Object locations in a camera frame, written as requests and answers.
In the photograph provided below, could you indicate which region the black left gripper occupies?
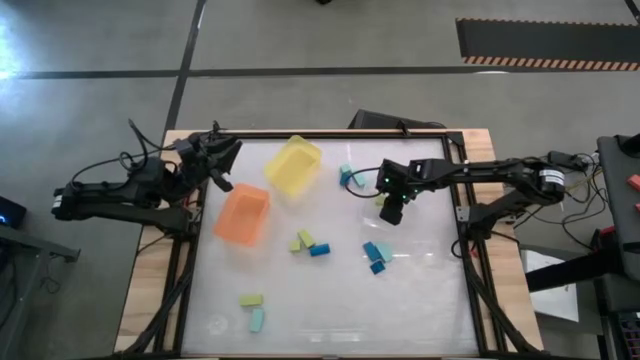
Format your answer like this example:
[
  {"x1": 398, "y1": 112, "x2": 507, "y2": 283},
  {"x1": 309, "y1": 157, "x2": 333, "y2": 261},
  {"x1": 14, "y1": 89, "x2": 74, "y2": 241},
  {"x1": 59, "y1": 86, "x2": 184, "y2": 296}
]
[{"x1": 174, "y1": 132, "x2": 244, "y2": 194}]

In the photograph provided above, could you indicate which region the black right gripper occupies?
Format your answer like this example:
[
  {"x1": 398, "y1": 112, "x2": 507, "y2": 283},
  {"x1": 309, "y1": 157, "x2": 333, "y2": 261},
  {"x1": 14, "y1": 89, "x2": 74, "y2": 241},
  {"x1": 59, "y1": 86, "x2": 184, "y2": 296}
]
[{"x1": 375, "y1": 158, "x2": 442, "y2": 227}]

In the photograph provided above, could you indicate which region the orange translucent plastic bin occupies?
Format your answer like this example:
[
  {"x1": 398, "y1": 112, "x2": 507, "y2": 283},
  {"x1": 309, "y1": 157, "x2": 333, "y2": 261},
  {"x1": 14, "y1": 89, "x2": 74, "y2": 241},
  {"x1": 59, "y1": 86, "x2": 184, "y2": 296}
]
[{"x1": 213, "y1": 182, "x2": 272, "y2": 248}]

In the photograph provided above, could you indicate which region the black angled panel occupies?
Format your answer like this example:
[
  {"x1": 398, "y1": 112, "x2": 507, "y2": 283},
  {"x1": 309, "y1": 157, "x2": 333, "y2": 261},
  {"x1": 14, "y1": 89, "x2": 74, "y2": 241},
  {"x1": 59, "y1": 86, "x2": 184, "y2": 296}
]
[{"x1": 348, "y1": 108, "x2": 447, "y2": 132}]

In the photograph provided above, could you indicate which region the yellow translucent plastic bin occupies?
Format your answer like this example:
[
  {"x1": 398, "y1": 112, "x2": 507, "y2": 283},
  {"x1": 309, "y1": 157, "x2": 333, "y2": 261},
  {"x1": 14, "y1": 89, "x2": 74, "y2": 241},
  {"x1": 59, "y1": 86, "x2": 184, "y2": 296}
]
[{"x1": 263, "y1": 134, "x2": 323, "y2": 198}]

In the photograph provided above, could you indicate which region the black power adapter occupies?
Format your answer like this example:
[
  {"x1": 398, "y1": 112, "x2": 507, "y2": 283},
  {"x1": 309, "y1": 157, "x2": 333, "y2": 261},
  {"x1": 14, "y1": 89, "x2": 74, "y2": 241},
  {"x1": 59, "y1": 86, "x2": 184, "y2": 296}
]
[{"x1": 547, "y1": 149, "x2": 589, "y2": 172}]

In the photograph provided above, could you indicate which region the black stand leg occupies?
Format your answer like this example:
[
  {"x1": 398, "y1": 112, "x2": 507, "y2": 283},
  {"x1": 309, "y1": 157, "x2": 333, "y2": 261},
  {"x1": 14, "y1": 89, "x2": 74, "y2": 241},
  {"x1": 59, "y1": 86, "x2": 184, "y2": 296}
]
[{"x1": 524, "y1": 247, "x2": 626, "y2": 294}]

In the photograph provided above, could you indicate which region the white paper sheet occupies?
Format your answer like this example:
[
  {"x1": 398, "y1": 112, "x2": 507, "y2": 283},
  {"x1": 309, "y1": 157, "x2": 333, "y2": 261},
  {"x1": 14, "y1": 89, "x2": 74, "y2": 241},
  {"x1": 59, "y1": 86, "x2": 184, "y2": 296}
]
[{"x1": 519, "y1": 248, "x2": 581, "y2": 324}]

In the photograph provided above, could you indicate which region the black hazard-striped floor mat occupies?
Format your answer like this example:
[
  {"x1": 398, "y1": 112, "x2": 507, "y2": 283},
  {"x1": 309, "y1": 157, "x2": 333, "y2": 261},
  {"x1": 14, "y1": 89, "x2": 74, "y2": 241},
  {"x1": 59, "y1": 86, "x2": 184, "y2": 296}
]
[{"x1": 455, "y1": 17, "x2": 640, "y2": 72}]

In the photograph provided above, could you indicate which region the black box with blue light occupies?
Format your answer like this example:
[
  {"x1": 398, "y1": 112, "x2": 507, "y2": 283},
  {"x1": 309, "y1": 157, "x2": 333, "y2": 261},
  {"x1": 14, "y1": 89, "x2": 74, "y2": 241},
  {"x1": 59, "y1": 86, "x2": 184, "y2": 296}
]
[{"x1": 0, "y1": 195, "x2": 28, "y2": 230}]

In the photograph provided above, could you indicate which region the black cart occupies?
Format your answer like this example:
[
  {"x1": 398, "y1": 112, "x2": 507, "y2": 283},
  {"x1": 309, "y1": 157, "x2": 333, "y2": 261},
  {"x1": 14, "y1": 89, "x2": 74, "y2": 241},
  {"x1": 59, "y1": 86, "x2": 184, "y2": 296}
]
[{"x1": 597, "y1": 132, "x2": 640, "y2": 284}]

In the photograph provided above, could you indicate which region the grey metal desk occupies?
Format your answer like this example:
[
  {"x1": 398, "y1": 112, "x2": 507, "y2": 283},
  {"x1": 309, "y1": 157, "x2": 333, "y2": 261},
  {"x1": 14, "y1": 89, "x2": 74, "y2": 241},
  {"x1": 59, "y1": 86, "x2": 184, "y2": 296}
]
[{"x1": 0, "y1": 224, "x2": 81, "y2": 360}]

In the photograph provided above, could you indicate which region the black keyboard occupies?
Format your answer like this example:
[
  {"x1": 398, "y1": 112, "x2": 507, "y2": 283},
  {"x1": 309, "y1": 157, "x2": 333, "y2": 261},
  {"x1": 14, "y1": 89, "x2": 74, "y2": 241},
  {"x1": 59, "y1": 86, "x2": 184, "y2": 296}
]
[{"x1": 617, "y1": 309, "x2": 640, "y2": 360}]

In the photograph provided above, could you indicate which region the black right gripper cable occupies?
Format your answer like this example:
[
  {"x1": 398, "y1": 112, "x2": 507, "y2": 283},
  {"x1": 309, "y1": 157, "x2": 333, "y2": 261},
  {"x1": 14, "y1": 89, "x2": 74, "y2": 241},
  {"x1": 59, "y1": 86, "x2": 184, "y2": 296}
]
[{"x1": 355, "y1": 166, "x2": 386, "y2": 200}]

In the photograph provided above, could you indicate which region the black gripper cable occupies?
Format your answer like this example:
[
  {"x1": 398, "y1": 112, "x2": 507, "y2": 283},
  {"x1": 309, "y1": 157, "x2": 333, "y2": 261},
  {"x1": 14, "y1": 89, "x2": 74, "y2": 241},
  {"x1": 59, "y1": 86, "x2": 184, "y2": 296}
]
[
  {"x1": 355, "y1": 166, "x2": 386, "y2": 200},
  {"x1": 72, "y1": 118, "x2": 179, "y2": 186}
]

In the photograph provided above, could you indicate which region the black aluminium table frame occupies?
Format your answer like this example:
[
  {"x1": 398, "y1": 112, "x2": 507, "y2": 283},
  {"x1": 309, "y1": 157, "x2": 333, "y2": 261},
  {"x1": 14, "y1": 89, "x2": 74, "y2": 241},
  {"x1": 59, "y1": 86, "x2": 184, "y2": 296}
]
[{"x1": 117, "y1": 127, "x2": 544, "y2": 360}]

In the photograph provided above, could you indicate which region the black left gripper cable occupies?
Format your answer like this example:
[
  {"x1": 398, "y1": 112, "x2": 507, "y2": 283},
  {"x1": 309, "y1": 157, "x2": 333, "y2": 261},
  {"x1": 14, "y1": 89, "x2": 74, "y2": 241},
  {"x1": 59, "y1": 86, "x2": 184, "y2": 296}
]
[{"x1": 72, "y1": 118, "x2": 179, "y2": 186}]

